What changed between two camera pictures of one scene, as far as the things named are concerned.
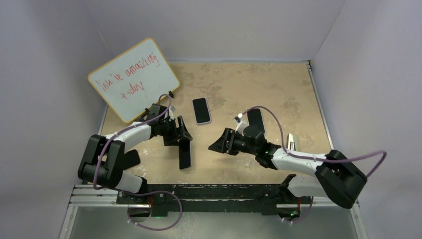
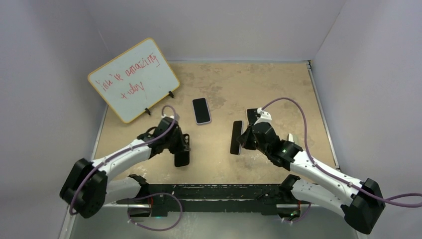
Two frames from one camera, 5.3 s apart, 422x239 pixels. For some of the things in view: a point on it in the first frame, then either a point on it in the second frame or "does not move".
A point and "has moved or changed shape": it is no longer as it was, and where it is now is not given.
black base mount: x=196 y=200 does not move
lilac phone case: x=201 y=112 does not move
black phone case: x=131 y=159 has moved or changed shape
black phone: x=255 y=118 does not move
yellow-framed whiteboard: x=136 y=79 does not move
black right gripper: x=222 y=146 to x=244 y=140
